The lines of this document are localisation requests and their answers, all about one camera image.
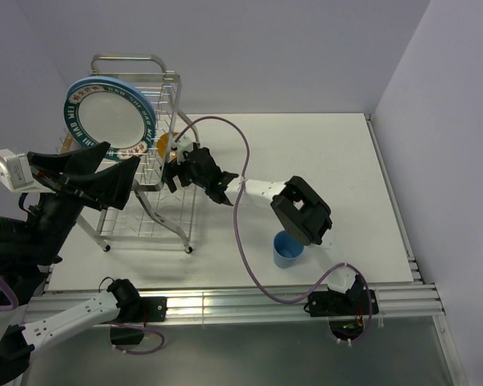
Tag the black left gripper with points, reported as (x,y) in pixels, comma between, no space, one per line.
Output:
(113,183)

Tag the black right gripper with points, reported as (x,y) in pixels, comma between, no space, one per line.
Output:
(171,170)

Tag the yellow bowl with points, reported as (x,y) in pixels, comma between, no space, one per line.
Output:
(161,148)

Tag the white plate green rim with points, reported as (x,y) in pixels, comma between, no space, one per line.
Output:
(112,120)

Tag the blue plastic plate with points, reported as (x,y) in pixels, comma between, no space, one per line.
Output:
(104,85)

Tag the blue plastic cup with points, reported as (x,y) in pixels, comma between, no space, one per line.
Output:
(286,250)

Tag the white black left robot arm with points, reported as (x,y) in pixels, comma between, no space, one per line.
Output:
(66,183)

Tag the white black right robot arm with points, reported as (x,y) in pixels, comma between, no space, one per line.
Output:
(304,216)

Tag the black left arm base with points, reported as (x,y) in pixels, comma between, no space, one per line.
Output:
(152,310)

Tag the stainless steel dish rack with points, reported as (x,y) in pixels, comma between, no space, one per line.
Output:
(153,214)

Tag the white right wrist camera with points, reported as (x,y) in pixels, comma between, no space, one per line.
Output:
(181,148)

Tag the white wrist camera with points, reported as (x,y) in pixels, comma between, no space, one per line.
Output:
(181,148)
(16,174)

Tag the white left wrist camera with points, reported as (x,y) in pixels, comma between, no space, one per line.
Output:
(16,174)

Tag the aluminium rail frame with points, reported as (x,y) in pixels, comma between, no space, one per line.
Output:
(338,154)

